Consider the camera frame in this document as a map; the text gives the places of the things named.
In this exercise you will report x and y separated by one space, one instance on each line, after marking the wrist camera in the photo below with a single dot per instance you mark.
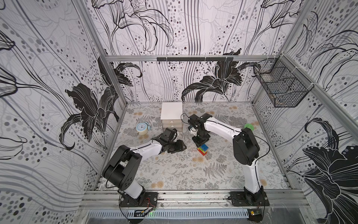
196 123
169 134

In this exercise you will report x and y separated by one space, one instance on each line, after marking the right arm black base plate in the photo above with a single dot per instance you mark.
244 199

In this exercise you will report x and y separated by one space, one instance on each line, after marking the white slotted cable duct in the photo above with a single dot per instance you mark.
172 214

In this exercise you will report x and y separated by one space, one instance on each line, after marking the blue lego brick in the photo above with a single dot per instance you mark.
203 147

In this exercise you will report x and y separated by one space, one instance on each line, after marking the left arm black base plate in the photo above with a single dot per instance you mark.
146 199

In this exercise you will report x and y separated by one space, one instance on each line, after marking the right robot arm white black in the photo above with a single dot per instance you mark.
245 146

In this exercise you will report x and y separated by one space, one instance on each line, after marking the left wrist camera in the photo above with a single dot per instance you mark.
169 134

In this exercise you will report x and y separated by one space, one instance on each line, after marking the aluminium front rail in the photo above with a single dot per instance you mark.
180 199

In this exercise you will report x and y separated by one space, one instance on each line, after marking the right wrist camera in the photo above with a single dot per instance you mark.
196 123

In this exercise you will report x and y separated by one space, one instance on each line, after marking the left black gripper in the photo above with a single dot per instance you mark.
179 148

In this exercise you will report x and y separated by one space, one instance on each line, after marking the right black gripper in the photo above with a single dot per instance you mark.
200 137

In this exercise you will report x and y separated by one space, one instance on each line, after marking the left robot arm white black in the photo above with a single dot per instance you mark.
123 165

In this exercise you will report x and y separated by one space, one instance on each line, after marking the black wire basket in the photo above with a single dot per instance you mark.
281 83

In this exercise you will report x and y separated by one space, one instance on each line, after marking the white drawer cabinet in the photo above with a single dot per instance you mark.
171 113

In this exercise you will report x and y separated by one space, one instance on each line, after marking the small blue alarm clock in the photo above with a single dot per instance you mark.
143 128

